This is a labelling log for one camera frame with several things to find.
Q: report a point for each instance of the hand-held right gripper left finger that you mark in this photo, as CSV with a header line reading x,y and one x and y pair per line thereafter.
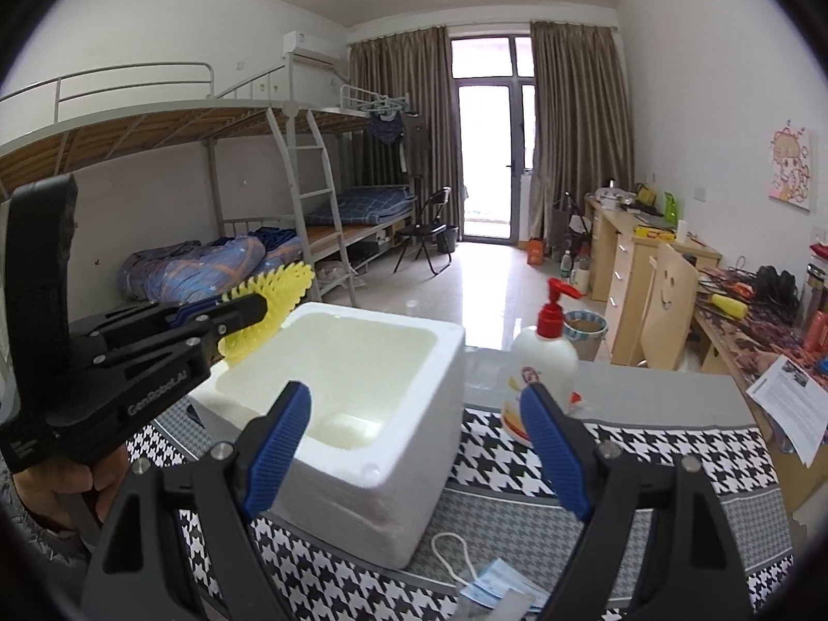
x,y
279,446

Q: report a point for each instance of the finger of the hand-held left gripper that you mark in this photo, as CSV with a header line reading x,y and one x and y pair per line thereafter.
x,y
168,349
162,314

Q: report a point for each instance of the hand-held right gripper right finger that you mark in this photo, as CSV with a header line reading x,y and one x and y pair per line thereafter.
x,y
555,459

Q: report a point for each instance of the white foam box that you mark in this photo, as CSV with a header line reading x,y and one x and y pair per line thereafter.
x,y
401,466

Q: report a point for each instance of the yellow spiky silicone scrubber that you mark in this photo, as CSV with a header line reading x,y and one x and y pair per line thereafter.
x,y
284,291

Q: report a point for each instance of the blue face mask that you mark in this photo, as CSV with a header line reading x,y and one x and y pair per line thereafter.
x,y
498,585

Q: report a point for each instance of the person's left forearm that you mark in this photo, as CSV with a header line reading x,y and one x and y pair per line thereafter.
x,y
32,537

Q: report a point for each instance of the person's left hand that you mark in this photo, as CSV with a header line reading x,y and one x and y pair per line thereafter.
x,y
58,490

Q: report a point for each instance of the blue star print quilt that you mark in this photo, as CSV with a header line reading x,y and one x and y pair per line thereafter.
x,y
187,268

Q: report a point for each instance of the small red packet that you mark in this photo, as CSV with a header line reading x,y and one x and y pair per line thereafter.
x,y
577,401

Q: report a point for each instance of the houndstooth tablecloth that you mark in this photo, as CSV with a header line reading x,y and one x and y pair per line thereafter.
x,y
517,524

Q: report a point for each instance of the white red pump lotion bottle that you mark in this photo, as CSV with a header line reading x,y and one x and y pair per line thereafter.
x,y
543,362

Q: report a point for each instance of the patterned ceramic pot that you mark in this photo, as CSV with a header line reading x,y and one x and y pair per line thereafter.
x,y
585,336

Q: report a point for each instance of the wooden smiley face chair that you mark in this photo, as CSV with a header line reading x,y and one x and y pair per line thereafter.
x,y
666,310

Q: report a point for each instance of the grey metal bunk bed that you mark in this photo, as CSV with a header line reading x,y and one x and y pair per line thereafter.
x,y
362,94
129,123

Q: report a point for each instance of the light wooden drawer desk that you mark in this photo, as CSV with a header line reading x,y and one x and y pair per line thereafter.
x,y
624,271

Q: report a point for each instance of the long wooden desk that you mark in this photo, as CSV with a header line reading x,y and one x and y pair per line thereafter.
x,y
724,349

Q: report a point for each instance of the orange bag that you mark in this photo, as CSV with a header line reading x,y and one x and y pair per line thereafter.
x,y
537,252

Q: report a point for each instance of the grey bunk bed ladder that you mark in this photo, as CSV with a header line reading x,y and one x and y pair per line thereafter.
x,y
310,168

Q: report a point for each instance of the blue checked bedding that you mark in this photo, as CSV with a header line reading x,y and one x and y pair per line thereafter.
x,y
362,204

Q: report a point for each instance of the yellow tube on desk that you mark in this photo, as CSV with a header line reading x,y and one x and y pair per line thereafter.
x,y
729,305

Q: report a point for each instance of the grey shopping bag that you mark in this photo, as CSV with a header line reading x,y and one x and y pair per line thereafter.
x,y
569,223

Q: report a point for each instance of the printed paper sheets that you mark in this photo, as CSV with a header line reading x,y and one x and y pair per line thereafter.
x,y
792,401

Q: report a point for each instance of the black trash bin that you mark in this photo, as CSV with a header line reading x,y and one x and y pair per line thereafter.
x,y
447,239

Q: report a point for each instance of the black folding chair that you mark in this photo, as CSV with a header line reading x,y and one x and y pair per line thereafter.
x,y
420,229

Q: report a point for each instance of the black headphones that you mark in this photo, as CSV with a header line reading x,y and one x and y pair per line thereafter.
x,y
776,288

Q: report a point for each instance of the red container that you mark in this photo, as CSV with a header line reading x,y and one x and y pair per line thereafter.
x,y
818,336

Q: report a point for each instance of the hanging dark clothes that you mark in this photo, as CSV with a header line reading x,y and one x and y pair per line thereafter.
x,y
388,129

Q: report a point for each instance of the white air conditioner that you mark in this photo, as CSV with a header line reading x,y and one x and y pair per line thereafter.
x,y
310,48

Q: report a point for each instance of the steel thermos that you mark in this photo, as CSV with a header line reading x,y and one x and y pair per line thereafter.
x,y
815,288

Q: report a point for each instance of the glass balcony door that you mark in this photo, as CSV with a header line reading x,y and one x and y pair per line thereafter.
x,y
491,142

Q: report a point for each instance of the brown curtain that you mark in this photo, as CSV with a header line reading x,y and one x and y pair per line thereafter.
x,y
582,110
401,77

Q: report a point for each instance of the pink cartoon wall poster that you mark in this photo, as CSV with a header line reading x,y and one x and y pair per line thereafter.
x,y
790,165

